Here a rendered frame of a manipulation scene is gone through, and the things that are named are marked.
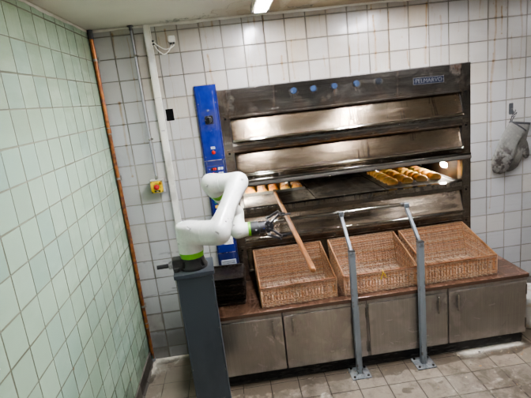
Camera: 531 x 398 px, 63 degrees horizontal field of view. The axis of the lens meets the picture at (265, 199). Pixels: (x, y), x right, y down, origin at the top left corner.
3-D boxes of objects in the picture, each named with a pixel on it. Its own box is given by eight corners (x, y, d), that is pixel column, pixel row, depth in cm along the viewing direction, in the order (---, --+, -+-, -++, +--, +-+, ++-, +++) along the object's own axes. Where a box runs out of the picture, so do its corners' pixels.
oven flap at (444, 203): (245, 241, 346) (242, 216, 348) (462, 212, 357) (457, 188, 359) (246, 241, 341) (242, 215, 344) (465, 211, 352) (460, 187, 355)
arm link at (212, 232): (223, 232, 210) (247, 166, 249) (192, 233, 214) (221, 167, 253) (230, 250, 218) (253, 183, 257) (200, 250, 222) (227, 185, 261)
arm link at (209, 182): (216, 187, 245) (219, 168, 250) (195, 188, 249) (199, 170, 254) (227, 200, 261) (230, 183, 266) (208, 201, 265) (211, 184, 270)
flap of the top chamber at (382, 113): (233, 144, 327) (230, 118, 330) (461, 116, 338) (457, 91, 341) (233, 142, 323) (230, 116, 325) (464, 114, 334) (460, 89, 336)
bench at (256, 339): (209, 351, 365) (198, 287, 352) (484, 309, 380) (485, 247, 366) (205, 395, 311) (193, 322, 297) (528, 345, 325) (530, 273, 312)
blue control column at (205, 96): (229, 264, 551) (205, 91, 501) (242, 262, 552) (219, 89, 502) (231, 350, 363) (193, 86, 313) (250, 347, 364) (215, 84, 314)
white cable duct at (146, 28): (191, 321, 357) (142, 24, 304) (197, 320, 358) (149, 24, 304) (191, 321, 356) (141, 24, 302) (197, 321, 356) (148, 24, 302)
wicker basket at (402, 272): (328, 270, 356) (325, 238, 350) (394, 261, 360) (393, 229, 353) (344, 297, 309) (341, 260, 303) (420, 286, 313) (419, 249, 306)
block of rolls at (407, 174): (365, 174, 421) (365, 168, 419) (413, 168, 424) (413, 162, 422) (388, 186, 362) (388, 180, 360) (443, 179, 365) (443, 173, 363)
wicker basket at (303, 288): (255, 281, 352) (250, 249, 345) (323, 271, 356) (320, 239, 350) (261, 309, 305) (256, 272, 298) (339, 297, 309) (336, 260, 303)
